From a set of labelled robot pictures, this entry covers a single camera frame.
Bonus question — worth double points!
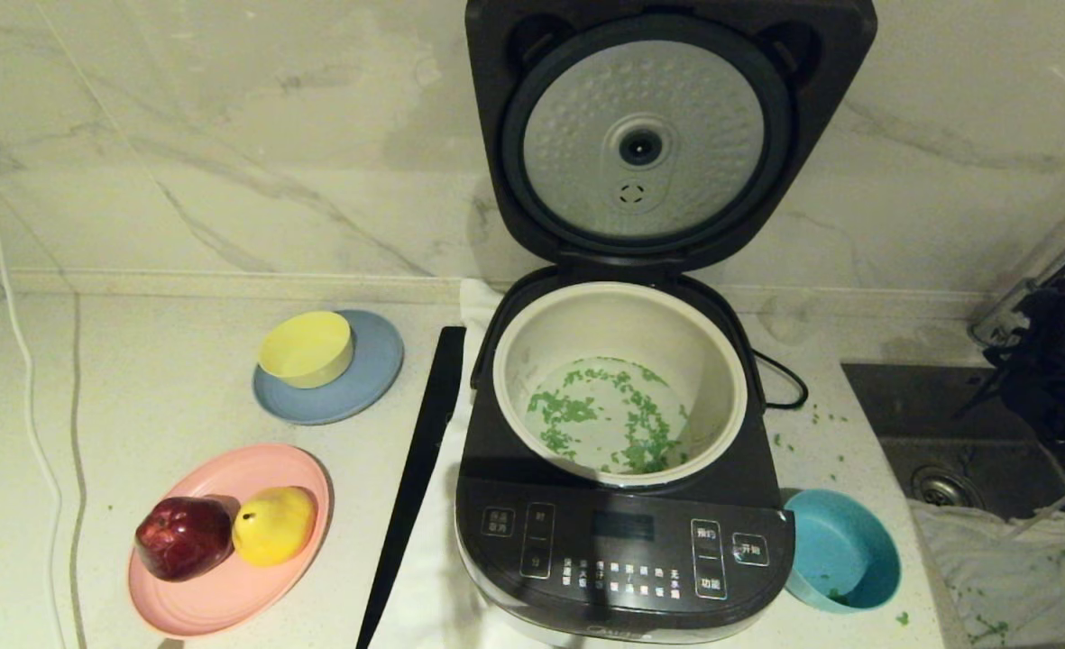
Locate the teal bowl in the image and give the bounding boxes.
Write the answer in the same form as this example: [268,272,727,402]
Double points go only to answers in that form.
[783,489,902,615]

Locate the chopped green vegetables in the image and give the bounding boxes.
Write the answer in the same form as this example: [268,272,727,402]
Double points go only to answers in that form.
[526,357,691,475]

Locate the dark grey rice cooker lid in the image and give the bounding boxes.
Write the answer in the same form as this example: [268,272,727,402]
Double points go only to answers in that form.
[464,0,878,271]

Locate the dark grey rice cooker base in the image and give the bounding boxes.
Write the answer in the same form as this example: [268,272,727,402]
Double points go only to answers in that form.
[455,266,796,644]

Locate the white inner pot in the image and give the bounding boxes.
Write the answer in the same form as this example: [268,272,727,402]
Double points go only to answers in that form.
[493,281,749,488]

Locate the yellow bowl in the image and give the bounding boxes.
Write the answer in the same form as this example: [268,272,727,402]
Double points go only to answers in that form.
[257,311,355,389]

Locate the chrome faucet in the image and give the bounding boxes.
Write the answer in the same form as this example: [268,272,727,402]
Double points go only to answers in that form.
[969,212,1065,348]

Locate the stainless steel sink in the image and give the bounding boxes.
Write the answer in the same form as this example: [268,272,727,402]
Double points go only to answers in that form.
[841,361,1065,649]

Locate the metal sink drain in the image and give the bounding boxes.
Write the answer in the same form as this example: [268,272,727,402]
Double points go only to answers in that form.
[911,464,982,507]

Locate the white cloth with green bits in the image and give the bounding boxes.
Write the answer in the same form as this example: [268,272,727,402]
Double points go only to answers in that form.
[909,500,1065,645]

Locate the black flat strip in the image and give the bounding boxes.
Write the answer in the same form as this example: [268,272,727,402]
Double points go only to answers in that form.
[355,326,467,649]

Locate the blue plate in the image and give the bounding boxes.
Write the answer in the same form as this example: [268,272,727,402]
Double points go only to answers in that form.
[252,309,405,426]

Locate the yellow pear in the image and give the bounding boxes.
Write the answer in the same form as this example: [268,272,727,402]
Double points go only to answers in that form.
[231,487,318,568]

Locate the pink plate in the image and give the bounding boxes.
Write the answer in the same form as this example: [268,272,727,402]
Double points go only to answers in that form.
[126,443,333,638]

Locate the red apple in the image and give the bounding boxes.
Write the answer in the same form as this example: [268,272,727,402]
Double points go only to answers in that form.
[133,497,235,582]

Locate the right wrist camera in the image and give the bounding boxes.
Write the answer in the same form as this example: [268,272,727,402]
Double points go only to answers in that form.
[1017,281,1065,318]

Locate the black power cord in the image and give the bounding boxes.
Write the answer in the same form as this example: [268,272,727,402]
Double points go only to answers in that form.
[753,350,809,409]

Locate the white cable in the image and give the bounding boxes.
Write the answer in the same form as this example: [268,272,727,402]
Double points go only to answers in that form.
[0,153,78,649]

